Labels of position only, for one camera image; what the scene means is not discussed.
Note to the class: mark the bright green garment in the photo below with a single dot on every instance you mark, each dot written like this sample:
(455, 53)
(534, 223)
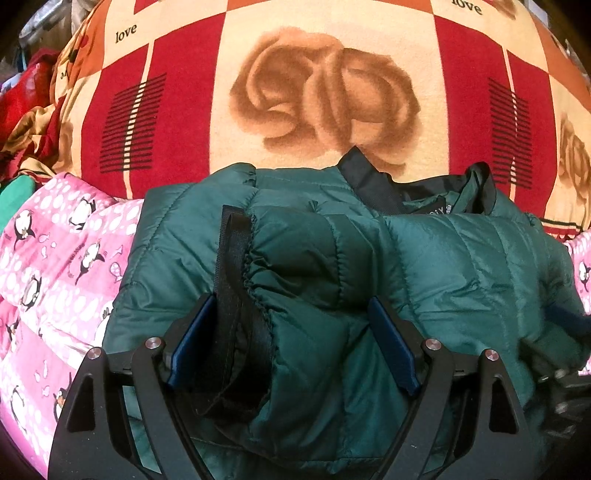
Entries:
(14, 198)

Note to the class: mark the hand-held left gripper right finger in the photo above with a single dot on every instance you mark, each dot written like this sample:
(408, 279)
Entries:
(392, 350)

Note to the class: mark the red yellow floral cloth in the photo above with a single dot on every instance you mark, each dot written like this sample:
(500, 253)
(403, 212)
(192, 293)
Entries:
(37, 138)

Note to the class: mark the rose print checked blanket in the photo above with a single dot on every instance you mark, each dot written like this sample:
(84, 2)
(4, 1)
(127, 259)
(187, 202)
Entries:
(295, 92)

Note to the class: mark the pink penguin print blanket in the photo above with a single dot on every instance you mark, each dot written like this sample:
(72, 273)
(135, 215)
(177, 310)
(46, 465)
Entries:
(60, 258)

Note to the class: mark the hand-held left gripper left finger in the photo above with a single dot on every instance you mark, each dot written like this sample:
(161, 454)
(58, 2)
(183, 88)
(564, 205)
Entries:
(191, 341)

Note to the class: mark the dark green puffer jacket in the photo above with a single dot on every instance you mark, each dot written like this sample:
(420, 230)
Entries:
(323, 277)

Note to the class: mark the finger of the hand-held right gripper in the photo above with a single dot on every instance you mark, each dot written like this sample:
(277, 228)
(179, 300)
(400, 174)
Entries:
(570, 390)
(572, 319)

